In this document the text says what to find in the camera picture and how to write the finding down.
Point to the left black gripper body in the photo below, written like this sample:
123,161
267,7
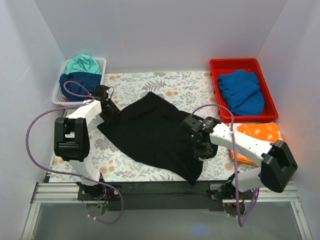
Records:
110,110

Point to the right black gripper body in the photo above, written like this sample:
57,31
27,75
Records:
200,149

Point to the black t shirt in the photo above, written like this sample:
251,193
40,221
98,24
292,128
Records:
149,132

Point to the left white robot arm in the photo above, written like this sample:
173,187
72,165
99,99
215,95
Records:
72,141

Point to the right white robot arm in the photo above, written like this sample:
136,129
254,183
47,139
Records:
275,162

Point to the navy blue t shirt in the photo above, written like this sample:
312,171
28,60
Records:
88,80

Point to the floral table mat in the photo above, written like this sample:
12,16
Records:
187,91

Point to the teal t shirt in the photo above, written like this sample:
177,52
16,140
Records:
82,63

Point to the white plastic basket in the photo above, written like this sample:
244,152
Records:
58,98

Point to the orange white t shirt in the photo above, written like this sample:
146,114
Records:
269,132

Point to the aluminium mounting rail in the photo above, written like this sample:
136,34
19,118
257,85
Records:
71,193

